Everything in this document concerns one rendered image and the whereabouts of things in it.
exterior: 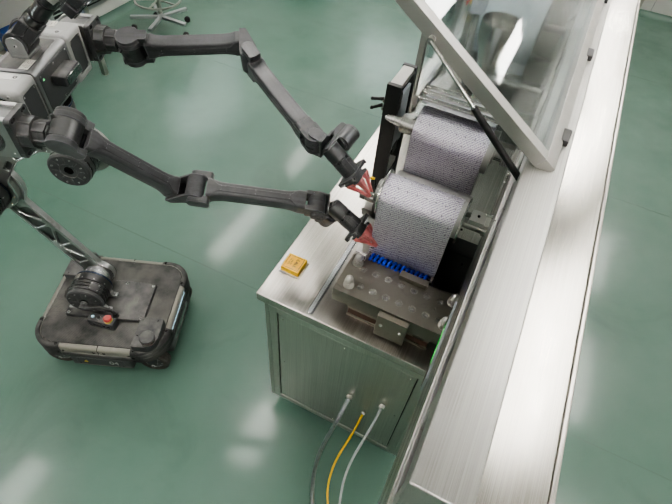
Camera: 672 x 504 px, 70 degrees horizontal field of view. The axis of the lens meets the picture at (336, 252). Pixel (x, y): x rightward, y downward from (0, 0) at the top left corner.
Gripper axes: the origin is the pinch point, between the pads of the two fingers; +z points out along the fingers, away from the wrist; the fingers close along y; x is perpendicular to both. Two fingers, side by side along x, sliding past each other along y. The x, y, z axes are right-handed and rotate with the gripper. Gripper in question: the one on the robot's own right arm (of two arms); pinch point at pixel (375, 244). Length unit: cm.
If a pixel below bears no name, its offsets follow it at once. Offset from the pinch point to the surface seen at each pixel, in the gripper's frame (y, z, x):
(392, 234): 0.2, 0.3, 9.2
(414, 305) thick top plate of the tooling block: 13.7, 19.1, 6.3
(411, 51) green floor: -330, -22, -137
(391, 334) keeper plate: 22.0, 20.3, -2.1
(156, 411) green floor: 56, -10, -129
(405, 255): 0.3, 8.8, 6.0
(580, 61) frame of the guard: -32, 0, 70
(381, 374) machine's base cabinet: 25.7, 31.8, -19.4
